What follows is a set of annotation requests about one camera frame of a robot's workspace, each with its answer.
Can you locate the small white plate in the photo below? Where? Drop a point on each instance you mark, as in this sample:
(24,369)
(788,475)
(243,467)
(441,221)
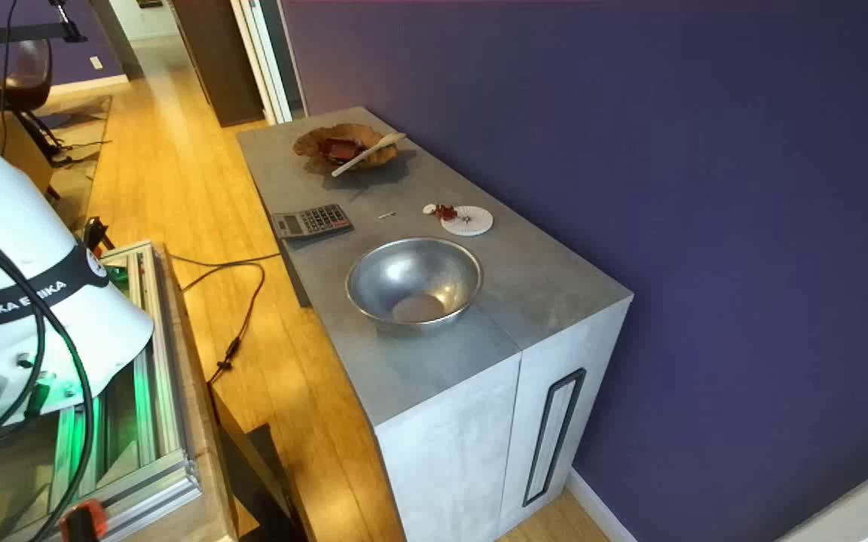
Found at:
(465,221)

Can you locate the silver Casio calculator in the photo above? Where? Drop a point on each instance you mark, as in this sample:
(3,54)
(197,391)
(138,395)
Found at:
(311,223)

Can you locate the black chair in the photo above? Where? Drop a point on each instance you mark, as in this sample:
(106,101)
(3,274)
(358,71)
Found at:
(30,72)

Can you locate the brown wooden slab tray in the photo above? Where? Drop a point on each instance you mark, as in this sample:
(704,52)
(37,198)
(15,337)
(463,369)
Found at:
(327,147)

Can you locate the large metal bowl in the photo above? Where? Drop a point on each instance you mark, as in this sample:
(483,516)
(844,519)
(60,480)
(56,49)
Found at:
(413,280)

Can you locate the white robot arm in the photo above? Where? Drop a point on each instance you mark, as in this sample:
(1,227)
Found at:
(65,326)

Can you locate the wooden spoon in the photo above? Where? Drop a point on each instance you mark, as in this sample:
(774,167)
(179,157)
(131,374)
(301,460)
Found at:
(368,152)

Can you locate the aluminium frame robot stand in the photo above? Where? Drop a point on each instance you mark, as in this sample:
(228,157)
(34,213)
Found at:
(142,475)

